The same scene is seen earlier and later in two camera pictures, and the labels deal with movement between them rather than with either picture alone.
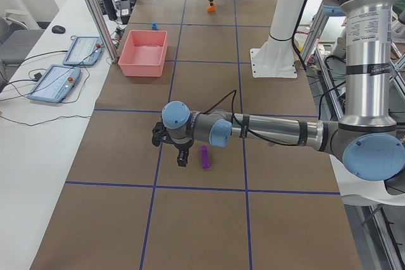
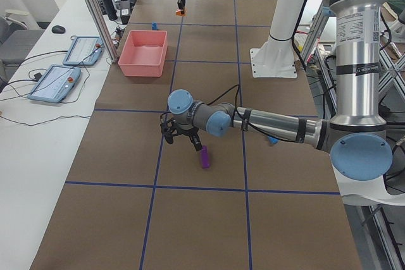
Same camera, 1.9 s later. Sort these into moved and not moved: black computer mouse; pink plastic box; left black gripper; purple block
Moved: left black gripper
Not moved: purple block; black computer mouse; pink plastic box
